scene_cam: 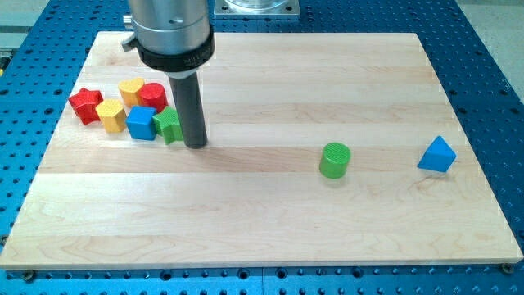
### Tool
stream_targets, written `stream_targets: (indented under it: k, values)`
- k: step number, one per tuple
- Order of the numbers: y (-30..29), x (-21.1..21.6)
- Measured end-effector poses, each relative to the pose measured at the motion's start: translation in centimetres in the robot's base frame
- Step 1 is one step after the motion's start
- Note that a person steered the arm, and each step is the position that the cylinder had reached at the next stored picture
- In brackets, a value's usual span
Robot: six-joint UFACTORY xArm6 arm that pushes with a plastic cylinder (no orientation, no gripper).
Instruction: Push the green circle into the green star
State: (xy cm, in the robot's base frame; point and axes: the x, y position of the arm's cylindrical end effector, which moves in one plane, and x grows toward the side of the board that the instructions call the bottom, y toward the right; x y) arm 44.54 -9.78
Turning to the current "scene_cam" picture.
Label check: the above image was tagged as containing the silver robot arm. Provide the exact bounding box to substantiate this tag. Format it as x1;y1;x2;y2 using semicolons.
122;0;215;79

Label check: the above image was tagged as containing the green star block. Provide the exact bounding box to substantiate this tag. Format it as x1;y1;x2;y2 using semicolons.
153;106;183;144

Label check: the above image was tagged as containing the red star block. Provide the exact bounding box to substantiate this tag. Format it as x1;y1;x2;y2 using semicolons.
68;88;103;125

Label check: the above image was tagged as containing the wooden board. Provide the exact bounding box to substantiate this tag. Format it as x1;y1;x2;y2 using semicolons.
1;33;522;270

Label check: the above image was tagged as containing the green cylinder block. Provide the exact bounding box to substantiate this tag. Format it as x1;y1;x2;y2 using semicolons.
319;142;351;179

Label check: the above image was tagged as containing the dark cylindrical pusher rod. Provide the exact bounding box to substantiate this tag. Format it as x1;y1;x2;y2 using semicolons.
169;72;208;149

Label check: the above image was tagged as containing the red cylinder block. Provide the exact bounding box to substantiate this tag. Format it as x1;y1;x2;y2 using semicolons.
138;83;168;113

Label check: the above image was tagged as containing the blue cube block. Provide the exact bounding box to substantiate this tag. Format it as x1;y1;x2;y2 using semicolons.
126;106;156;141

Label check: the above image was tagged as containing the yellow heart block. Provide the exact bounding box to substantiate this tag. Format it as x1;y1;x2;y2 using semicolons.
118;78;145;107

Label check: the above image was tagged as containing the yellow hexagon block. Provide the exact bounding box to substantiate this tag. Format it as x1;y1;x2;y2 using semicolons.
95;99;127;133

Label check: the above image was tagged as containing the blue triangle block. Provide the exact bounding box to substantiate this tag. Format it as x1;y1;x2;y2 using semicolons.
417;136;457;173

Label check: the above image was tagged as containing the blue perforated table plate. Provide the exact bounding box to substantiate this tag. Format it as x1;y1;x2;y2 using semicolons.
1;0;523;294

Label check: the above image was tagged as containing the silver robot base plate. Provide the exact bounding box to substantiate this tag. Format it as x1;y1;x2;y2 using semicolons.
213;0;300;18

